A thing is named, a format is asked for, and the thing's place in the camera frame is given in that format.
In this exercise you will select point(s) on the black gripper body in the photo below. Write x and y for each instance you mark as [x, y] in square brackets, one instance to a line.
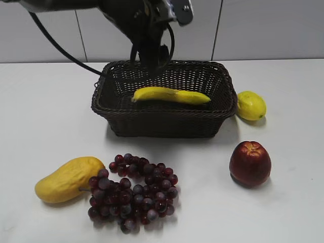
[137, 20]

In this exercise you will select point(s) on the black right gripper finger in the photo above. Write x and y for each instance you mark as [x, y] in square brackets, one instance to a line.
[153, 55]

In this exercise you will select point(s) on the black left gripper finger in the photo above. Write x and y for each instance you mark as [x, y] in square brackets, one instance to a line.
[134, 51]

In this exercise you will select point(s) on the yellow banana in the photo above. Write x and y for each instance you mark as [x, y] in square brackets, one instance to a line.
[170, 95]

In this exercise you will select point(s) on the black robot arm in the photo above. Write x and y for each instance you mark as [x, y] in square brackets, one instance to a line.
[34, 7]

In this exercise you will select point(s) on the dark brown wicker basket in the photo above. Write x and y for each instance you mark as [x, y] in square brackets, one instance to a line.
[112, 99]

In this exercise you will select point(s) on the yellow lemon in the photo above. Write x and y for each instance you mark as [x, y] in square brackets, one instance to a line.
[250, 106]

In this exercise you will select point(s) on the red apple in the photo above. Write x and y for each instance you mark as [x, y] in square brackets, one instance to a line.
[250, 164]

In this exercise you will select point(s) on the purple grape bunch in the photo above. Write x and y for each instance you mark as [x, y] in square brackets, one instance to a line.
[131, 191]

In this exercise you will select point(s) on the yellow mango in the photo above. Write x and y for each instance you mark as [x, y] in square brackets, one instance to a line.
[68, 181]

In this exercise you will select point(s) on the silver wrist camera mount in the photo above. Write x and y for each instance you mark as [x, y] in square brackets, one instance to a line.
[180, 11]

